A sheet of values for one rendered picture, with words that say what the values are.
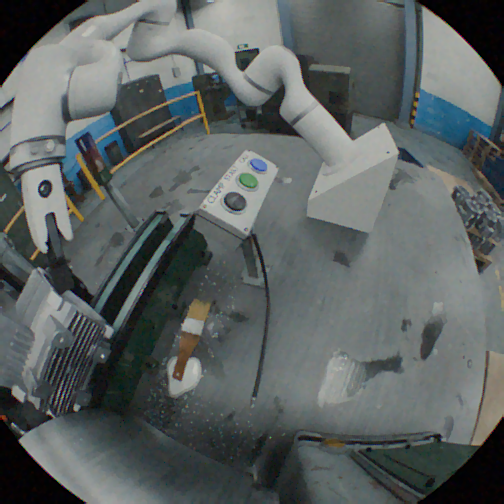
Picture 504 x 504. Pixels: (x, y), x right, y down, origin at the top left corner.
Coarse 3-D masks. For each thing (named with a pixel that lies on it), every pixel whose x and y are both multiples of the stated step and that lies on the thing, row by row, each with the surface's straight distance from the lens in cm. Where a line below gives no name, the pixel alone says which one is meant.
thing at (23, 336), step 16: (0, 288) 43; (0, 304) 37; (0, 320) 35; (16, 320) 36; (0, 336) 36; (16, 336) 36; (32, 336) 36; (0, 352) 37; (16, 352) 37; (0, 368) 39; (16, 368) 39; (0, 384) 41
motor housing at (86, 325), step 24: (24, 288) 40; (48, 288) 35; (24, 312) 37; (48, 312) 35; (72, 312) 33; (96, 312) 47; (96, 336) 35; (48, 360) 35; (72, 360) 36; (24, 384) 40; (72, 384) 39; (72, 408) 43
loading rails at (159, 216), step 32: (160, 224) 56; (192, 224) 50; (128, 256) 52; (160, 256) 44; (192, 256) 52; (128, 288) 52; (160, 288) 45; (128, 320) 42; (160, 320) 49; (128, 352) 45; (96, 384) 45; (128, 384) 50
